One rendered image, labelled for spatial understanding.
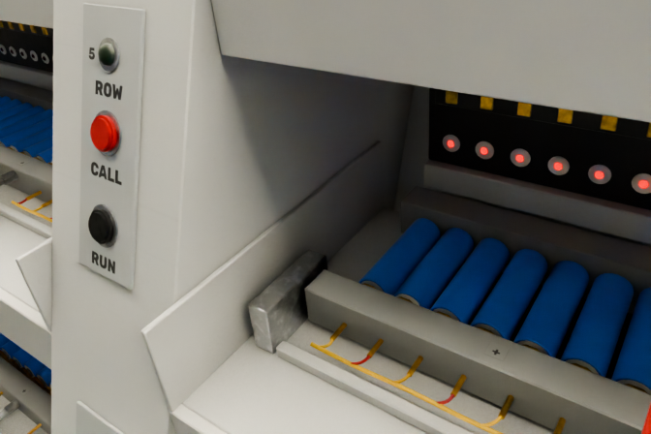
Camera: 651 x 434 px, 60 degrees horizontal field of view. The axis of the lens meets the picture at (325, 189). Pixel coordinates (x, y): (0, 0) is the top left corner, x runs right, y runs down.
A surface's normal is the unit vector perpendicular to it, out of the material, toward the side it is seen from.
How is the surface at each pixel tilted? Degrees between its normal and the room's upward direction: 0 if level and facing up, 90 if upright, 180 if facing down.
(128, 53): 90
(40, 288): 90
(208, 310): 90
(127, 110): 90
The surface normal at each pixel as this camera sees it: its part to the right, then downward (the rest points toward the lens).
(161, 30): -0.56, 0.14
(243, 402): -0.08, -0.85
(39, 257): 0.82, 0.24
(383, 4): -0.57, 0.47
